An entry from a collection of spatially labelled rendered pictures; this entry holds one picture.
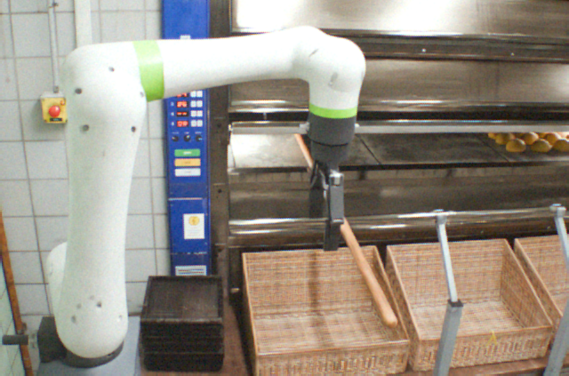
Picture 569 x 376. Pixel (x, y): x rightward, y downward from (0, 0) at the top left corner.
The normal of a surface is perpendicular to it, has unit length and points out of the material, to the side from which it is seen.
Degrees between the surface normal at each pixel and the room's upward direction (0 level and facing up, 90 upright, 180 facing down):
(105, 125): 96
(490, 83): 70
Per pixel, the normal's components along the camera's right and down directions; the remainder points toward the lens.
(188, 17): 0.15, 0.37
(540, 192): 0.15, 0.04
